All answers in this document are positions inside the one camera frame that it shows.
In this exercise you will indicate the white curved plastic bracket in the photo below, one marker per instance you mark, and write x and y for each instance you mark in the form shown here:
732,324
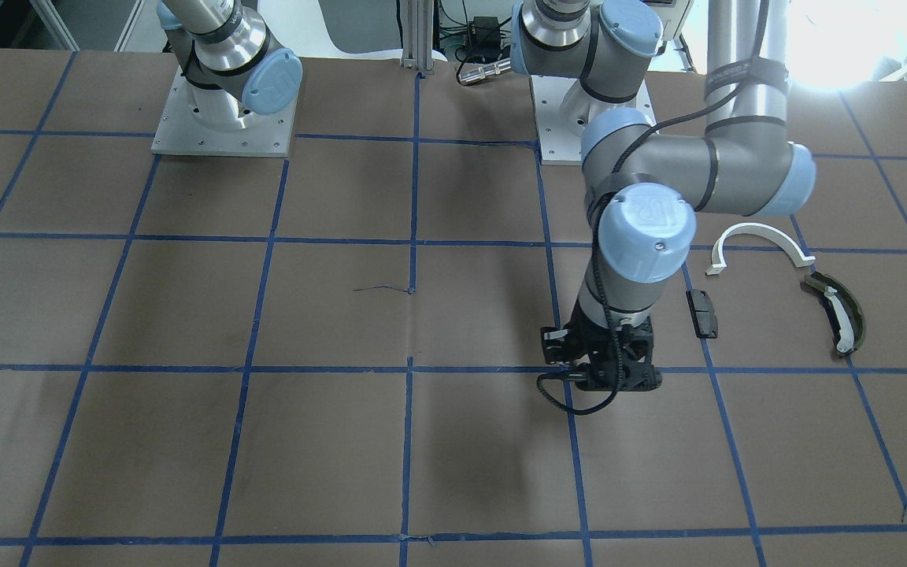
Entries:
791,248

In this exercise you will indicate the aluminium frame post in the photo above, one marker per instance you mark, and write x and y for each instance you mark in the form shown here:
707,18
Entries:
415,25

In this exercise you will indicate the black brake pad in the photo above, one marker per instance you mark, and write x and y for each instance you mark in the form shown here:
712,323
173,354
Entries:
702,314

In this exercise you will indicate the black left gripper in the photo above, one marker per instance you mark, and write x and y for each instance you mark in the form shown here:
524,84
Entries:
557,343

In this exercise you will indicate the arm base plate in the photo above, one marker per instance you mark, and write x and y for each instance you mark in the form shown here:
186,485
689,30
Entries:
198,122
563,109

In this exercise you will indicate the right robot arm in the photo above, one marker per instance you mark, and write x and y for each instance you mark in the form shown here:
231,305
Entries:
235,69

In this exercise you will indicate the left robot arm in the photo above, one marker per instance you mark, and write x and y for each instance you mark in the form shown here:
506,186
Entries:
646,182

